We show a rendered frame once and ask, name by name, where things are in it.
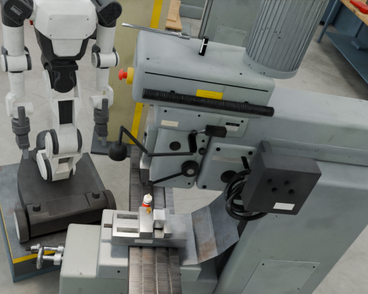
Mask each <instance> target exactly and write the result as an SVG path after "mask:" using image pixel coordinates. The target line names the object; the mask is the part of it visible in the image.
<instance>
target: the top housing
mask: <svg viewBox="0 0 368 294"><path fill-rule="evenodd" d="M201 44H202V40H199V39H195V38H190V40H187V39H184V38H179V37H178V36H173V35H168V34H162V33H157V32H153V31H146V30H140V31H139V32H138V35H137V41H136V49H135V53H134V59H133V68H134V75H133V88H132V97H133V100H134V101H135V102H138V103H146V104H154V105H159V106H167V107H175V108H180V109H188V110H196V111H205V112H209V113H218V114H226V115H231V116H239V117H247V118H255V119H259V118H261V117H262V115H256V114H248V113H240V112H234V111H226V110H219V109H213V108H205V107H199V106H191V105H184V104H179V103H178V104H177V103H172V102H171V103H170V102H169V103H168V102H162V101H156V100H150V99H149V100H148V99H143V98H142V95H143V89H144V88H145V89H152V90H157V91H165V92H171V90H174V91H175V93H179V94H185V95H192V96H197V97H198V96H199V97H206V98H207V97H208V98H213V99H220V100H226V101H227V100H228V101H234V102H240V103H244V102H249V104H255V105H261V106H267V105H268V103H269V100H270V98H271V95H272V93H273V91H274V89H275V86H276V84H275V82H274V80H273V78H271V77H268V76H265V75H262V74H260V73H258V72H256V71H254V70H253V69H251V68H250V67H249V66H248V65H247V64H246V63H245V62H244V60H243V57H242V56H243V54H244V51H245V47H239V46H234V45H228V44H222V43H216V42H212V41H209V42H208V45H207V48H206V52H205V55H204V56H201V55H199V51H200V48H201Z"/></svg>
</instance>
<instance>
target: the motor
mask: <svg viewBox="0 0 368 294"><path fill-rule="evenodd" d="M329 1H330V0H262V3H261V5H260V8H259V11H258V14H257V16H256V19H255V23H254V26H253V28H252V31H251V34H250V37H249V39H248V42H247V46H246V48H245V51H244V54H243V56H242V57H243V60H244V62H245V63H246V64H247V65H248V66H249V67H250V68H251V69H253V70H254V71H256V72H258V73H260V74H262V75H265V76H268V77H271V78H276V79H290V78H292V77H294V76H295V75H296V73H297V71H298V69H299V66H300V64H301V62H302V60H303V58H304V56H305V53H306V51H307V49H308V46H309V45H310V43H311V40H312V38H313V36H314V34H315V31H316V29H317V27H318V25H319V23H320V21H321V18H322V16H323V14H324V12H325V10H326V8H327V5H328V3H329Z"/></svg>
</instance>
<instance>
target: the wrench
mask: <svg viewBox="0 0 368 294"><path fill-rule="evenodd" d="M122 26H124V27H130V28H134V29H140V30H146V31H151V32H157V33H162V34H168V35H173V36H178V37H179V38H182V39H187V40H190V37H188V36H189V33H184V32H178V33H177V32H173V31H167V30H161V29H155V28H151V27H145V26H139V25H135V24H129V23H122ZM182 35H183V36H182Z"/></svg>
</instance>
